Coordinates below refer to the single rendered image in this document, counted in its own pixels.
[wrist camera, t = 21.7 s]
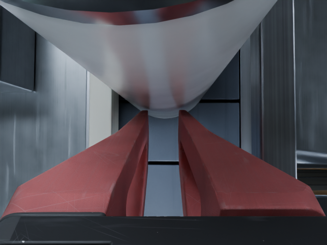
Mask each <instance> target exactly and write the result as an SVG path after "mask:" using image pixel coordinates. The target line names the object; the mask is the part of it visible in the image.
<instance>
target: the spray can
mask: <svg viewBox="0 0 327 245"><path fill-rule="evenodd" d="M276 2H277V0H0V5H1V6H2V7H4V8H5V9H6V10H8V11H9V12H10V13H12V14H13V15H14V16H16V17H17V18H18V19H20V20H21V21H22V22H24V23H25V24H26V25H28V26H29V27H30V28H32V29H33V30H34V31H36V32H37V33H38V34H40V35H41V36H42V37H44V38H45V39H46V40H48V41H49V42H50V43H52V44H53V45H54V46H56V47H57V48H58V49H60V50H61V51H62V52H64V53H65V54H66V55H67V56H69V57H70V58H71V59H73V60H74V61H75V62H76V63H78V64H79V65H81V66H82V67H83V68H85V69H86V70H87V71H89V72H90V73H91V74H93V75H94V76H95V77H96V78H98V79H99V80H100V81H102V82H103V83H104V84H106V85H107V86H108V87H110V88H111V89H113V90H114V91H115V92H117V93H118V94H119V95H120V96H122V97H123V98H124V99H126V100H127V101H128V102H130V103H131V104H132V105H134V106H135V107H136V108H137V109H138V110H139V111H142V110H147V111H148V116H150V117H153V118H156V119H164V120H166V119H174V118H177V117H179V110H186V111H187V112H190V111H191V110H192V109H193V108H195V107H196V106H197V104H198V103H199V102H200V100H201V99H202V97H203V96H204V94H205V93H206V92H207V90H208V89H209V88H210V87H211V85H212V84H213V83H214V82H215V80H216V79H217V78H218V77H219V75H220V74H221V73H222V71H223V70H224V69H225V68H226V66H227V65H228V64H229V62H230V61H231V60H232V59H233V57H234V56H235V54H236V53H237V52H238V51H239V49H240V48H241V47H242V45H243V44H244V43H245V42H246V40H247V39H248V38H249V36H250V35H251V34H252V33H253V31H254V30H255V29H256V27H257V26H258V25H259V23H260V22H261V21H262V19H263V18H264V17H265V16H266V14H267V13H268V12H269V11H270V9H271V8H272V7H273V6H274V4H275V3H276Z"/></svg>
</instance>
